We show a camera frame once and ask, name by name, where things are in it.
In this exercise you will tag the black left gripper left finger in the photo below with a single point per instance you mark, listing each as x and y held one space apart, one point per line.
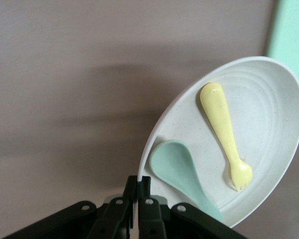
114 219

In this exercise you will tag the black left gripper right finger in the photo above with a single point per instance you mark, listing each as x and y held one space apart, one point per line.
152 219

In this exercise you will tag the yellow plastic fork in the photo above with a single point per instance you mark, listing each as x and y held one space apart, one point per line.
221 119

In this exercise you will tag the white speckled round plate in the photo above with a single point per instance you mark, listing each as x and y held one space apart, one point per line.
264 139

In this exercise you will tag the teal plastic spoon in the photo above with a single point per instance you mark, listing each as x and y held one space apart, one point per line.
174 164

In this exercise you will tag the mint green rectangular tray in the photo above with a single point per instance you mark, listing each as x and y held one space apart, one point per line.
294 30

